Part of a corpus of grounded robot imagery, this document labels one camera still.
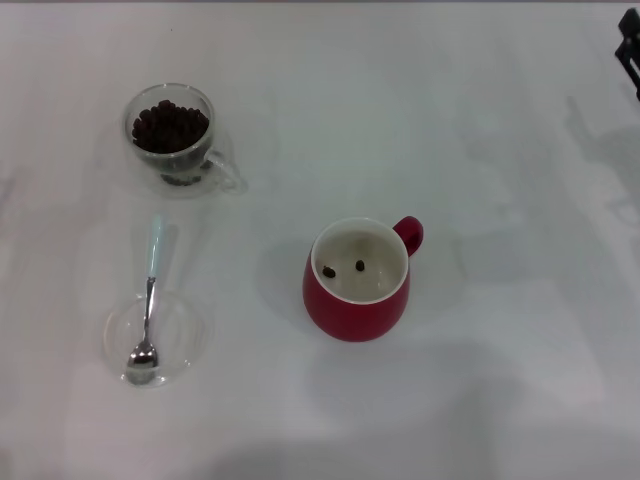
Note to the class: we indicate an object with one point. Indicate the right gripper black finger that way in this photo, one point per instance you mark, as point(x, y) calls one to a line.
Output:
point(631, 30)

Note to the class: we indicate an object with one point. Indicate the red ceramic mug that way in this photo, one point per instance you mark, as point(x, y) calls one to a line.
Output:
point(350, 320)

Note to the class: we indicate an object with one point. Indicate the single coffee bean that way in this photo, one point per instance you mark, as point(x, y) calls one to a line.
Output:
point(328, 271)
point(359, 265)

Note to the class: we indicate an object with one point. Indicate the dark coffee beans pile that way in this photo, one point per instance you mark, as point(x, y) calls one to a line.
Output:
point(167, 130)

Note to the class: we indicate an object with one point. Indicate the clear glass dish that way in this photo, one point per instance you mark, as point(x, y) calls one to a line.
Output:
point(192, 320)

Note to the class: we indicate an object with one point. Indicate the clear double-wall glass cup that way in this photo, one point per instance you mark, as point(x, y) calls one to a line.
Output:
point(220, 160)

